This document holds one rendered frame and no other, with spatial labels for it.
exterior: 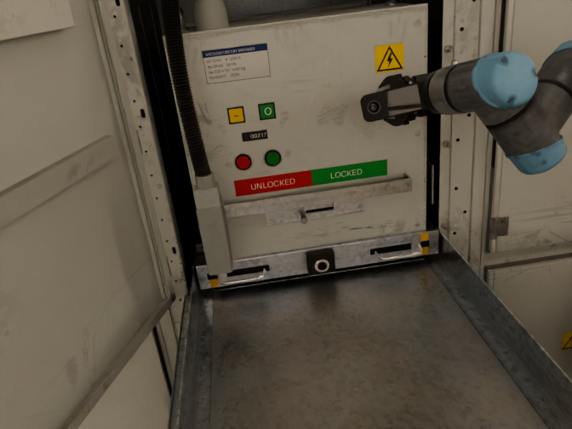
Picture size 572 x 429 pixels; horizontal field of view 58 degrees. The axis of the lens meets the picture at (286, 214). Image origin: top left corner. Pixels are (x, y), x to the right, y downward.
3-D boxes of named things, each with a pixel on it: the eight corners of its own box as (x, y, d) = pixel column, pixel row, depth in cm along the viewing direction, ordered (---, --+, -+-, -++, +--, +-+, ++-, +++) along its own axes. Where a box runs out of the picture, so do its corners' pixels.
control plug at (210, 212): (233, 272, 100) (219, 191, 93) (208, 277, 100) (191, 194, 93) (232, 254, 107) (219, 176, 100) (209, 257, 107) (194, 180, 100)
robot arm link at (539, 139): (590, 124, 76) (553, 67, 73) (556, 178, 73) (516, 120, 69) (543, 133, 83) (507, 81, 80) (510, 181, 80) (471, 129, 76)
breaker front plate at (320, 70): (426, 237, 114) (428, 8, 94) (209, 270, 111) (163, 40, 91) (424, 234, 115) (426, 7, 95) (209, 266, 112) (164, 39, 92)
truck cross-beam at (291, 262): (438, 253, 116) (438, 230, 113) (200, 289, 113) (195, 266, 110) (430, 243, 120) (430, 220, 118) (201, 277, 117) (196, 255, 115)
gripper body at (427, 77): (431, 114, 95) (475, 109, 84) (391, 123, 93) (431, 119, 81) (425, 72, 94) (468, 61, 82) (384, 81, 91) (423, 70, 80)
